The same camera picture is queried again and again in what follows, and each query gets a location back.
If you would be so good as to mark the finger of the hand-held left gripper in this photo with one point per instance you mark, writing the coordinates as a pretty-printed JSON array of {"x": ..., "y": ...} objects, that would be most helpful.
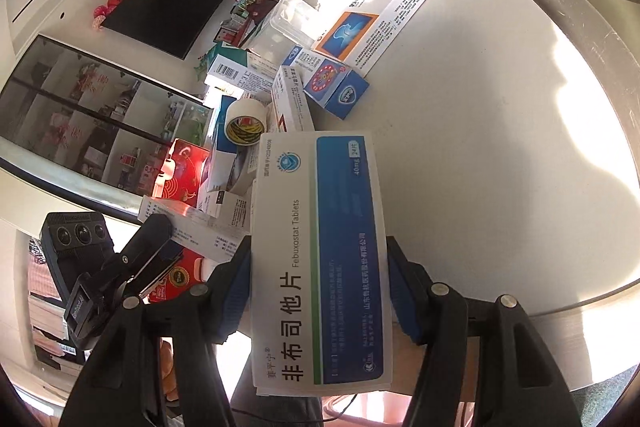
[{"x": 147, "y": 247}]

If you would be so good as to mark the red cardboard box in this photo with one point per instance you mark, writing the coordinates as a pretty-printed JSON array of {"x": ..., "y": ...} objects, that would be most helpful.
[{"x": 186, "y": 172}]

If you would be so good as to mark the white black medicine box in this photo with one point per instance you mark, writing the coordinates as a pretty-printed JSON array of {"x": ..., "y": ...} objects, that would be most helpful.
[{"x": 227, "y": 207}]

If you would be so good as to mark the long white medicine box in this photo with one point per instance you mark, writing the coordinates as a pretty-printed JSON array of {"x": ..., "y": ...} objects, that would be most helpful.
[{"x": 190, "y": 232}]

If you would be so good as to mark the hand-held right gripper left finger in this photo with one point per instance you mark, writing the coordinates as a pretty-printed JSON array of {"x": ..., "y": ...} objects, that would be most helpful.
[{"x": 239, "y": 287}]

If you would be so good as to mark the black wall television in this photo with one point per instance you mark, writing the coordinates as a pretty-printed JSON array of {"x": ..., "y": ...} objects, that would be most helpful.
[{"x": 170, "y": 7}]

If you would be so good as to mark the white red medicine box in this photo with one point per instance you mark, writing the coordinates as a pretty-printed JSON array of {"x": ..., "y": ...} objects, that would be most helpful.
[{"x": 292, "y": 107}]

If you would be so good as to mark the clear plastic container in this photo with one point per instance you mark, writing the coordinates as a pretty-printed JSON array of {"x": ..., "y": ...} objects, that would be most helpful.
[{"x": 287, "y": 24}]

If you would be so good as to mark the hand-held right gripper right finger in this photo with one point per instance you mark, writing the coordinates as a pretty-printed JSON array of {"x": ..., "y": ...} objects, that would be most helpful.
[{"x": 402, "y": 297}]

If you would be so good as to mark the blue ointment box red circle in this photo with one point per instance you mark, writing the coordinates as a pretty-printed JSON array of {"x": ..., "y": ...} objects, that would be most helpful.
[{"x": 325, "y": 79}]

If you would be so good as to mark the large white orange medicine box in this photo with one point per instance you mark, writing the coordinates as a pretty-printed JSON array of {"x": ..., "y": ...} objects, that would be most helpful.
[{"x": 380, "y": 22}]

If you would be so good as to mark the white green box with barcode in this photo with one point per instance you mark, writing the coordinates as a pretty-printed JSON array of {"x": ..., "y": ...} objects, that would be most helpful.
[{"x": 225, "y": 69}]

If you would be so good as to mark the white blue medicine box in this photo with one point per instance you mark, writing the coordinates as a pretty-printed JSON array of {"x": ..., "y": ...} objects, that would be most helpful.
[{"x": 260, "y": 74}]

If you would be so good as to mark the white tape roll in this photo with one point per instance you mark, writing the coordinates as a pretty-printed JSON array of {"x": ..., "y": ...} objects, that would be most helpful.
[{"x": 245, "y": 112}]

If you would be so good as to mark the glass door cabinet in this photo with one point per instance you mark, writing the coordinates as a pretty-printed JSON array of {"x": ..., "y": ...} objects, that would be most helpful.
[{"x": 75, "y": 107}]

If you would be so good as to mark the white blue tablet box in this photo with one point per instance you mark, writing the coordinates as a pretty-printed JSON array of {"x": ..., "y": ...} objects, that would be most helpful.
[{"x": 340, "y": 232}]

